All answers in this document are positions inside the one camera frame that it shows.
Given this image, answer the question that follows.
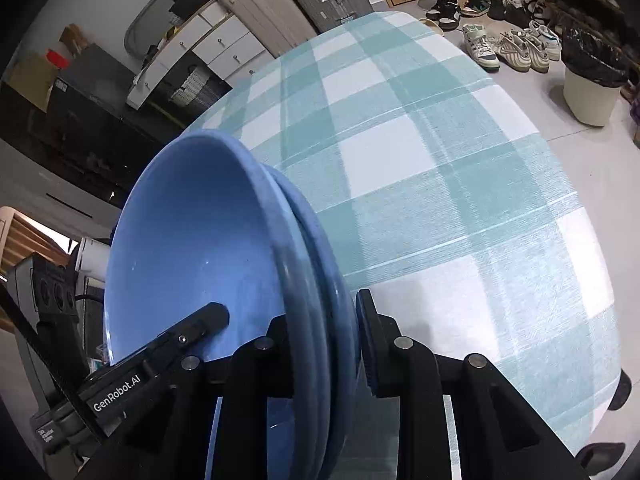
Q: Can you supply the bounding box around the blue bowl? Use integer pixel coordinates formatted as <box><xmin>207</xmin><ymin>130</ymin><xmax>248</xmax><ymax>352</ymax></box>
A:
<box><xmin>268</xmin><ymin>168</ymin><xmax>360</xmax><ymax>479</ymax></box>
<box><xmin>104</xmin><ymin>130</ymin><xmax>331</xmax><ymax>479</ymax></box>

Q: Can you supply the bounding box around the teal checked tablecloth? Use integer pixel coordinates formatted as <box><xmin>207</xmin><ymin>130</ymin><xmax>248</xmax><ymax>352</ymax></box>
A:
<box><xmin>195</xmin><ymin>11</ymin><xmax>620</xmax><ymax>452</ymax></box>

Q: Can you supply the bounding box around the black refrigerator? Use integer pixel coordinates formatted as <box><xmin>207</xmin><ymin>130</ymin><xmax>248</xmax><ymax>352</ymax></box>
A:
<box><xmin>44</xmin><ymin>43</ymin><xmax>196</xmax><ymax>196</ymax></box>

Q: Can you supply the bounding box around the woven laundry basket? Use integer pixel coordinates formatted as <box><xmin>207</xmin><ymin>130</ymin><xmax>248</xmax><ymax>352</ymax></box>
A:
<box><xmin>169</xmin><ymin>67</ymin><xmax>231</xmax><ymax>110</ymax></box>

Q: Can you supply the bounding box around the white drawer desk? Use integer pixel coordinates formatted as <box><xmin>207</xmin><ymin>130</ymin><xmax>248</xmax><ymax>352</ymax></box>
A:
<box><xmin>127</xmin><ymin>1</ymin><xmax>273</xmax><ymax>110</ymax></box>

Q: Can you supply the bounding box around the oval mirror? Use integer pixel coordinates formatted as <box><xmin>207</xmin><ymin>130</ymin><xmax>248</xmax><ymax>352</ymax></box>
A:
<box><xmin>124</xmin><ymin>0</ymin><xmax>174</xmax><ymax>61</ymax></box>

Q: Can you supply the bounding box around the beige suitcase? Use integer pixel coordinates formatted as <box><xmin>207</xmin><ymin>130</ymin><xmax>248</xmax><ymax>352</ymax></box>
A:
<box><xmin>219</xmin><ymin>0</ymin><xmax>317</xmax><ymax>58</ymax></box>

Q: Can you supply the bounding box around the white trash bin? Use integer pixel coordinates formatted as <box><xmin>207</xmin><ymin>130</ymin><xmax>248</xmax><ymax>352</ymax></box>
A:
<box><xmin>561</xmin><ymin>27</ymin><xmax>629</xmax><ymax>128</ymax></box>

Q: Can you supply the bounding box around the wooden shoe rack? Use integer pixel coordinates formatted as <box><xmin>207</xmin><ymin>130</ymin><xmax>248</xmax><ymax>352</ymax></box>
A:
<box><xmin>544</xmin><ymin>0</ymin><xmax>639</xmax><ymax>70</ymax></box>

